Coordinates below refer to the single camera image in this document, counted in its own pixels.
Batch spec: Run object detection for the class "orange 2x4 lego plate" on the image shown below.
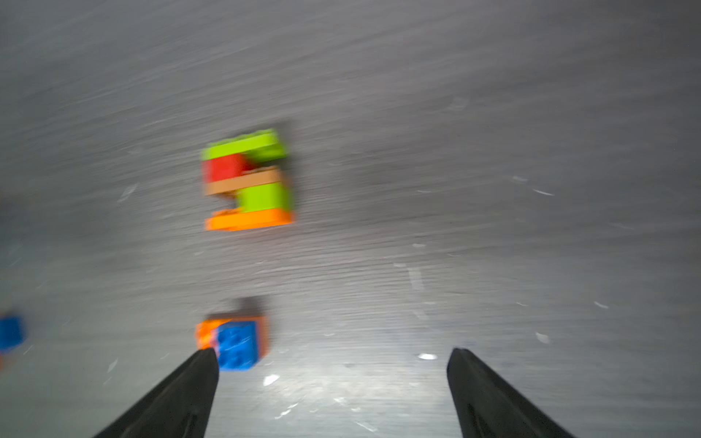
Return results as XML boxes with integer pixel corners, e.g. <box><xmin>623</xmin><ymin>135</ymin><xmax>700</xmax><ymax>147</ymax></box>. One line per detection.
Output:
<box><xmin>195</xmin><ymin>316</ymin><xmax>269</xmax><ymax>360</ymax></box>

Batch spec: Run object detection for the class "tan 2x4 lego plate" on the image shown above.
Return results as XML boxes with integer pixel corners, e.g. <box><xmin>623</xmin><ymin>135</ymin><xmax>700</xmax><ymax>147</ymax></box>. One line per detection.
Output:
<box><xmin>204</xmin><ymin>166</ymin><xmax>285</xmax><ymax>197</ymax></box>

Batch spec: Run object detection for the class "red lego brick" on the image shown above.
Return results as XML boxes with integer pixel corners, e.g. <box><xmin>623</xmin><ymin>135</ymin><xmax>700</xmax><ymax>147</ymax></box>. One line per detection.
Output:
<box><xmin>203</xmin><ymin>154</ymin><xmax>256</xmax><ymax>184</ymax></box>

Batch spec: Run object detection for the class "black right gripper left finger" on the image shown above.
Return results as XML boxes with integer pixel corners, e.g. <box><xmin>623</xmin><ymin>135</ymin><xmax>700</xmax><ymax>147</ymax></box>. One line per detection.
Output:
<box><xmin>97</xmin><ymin>348</ymin><xmax>219</xmax><ymax>438</ymax></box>

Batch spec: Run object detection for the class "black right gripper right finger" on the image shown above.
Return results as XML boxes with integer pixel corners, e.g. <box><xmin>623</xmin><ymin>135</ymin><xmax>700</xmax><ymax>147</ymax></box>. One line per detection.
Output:
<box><xmin>447</xmin><ymin>348</ymin><xmax>572</xmax><ymax>438</ymax></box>

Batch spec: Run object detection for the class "lime green 2x4 lego brick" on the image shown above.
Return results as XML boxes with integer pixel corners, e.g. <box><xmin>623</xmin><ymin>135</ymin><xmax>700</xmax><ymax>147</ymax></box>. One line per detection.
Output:
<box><xmin>201</xmin><ymin>129</ymin><xmax>288</xmax><ymax>164</ymax></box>

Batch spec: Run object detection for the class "small blue lego brick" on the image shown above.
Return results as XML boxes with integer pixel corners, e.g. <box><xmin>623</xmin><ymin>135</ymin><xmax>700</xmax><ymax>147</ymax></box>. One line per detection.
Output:
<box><xmin>0</xmin><ymin>314</ymin><xmax>27</xmax><ymax>354</ymax></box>

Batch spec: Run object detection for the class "lime green 2x2 lego brick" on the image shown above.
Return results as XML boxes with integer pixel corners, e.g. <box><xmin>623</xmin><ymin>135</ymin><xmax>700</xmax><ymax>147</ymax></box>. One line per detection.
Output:
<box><xmin>237</xmin><ymin>182</ymin><xmax>294</xmax><ymax>213</ymax></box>

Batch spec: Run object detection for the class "blue 2x2 lego brick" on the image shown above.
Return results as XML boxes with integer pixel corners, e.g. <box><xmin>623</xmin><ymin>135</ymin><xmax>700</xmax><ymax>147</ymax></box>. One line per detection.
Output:
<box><xmin>217</xmin><ymin>321</ymin><xmax>259</xmax><ymax>372</ymax></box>

